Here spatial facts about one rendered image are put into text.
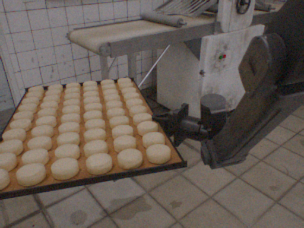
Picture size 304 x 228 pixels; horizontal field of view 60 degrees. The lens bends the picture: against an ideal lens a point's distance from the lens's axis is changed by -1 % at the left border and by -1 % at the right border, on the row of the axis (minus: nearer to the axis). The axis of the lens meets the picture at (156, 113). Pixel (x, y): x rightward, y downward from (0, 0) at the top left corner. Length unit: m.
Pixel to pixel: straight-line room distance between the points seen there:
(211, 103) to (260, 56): 0.36
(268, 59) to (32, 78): 2.30
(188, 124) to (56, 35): 1.91
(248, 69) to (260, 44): 0.04
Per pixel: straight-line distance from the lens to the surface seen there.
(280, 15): 0.26
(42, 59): 2.44
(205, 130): 0.65
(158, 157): 0.53
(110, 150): 0.60
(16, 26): 2.34
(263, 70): 0.26
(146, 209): 1.79
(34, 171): 0.55
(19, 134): 0.70
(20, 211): 1.96
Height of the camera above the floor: 1.35
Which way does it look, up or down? 29 degrees down
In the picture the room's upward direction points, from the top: straight up
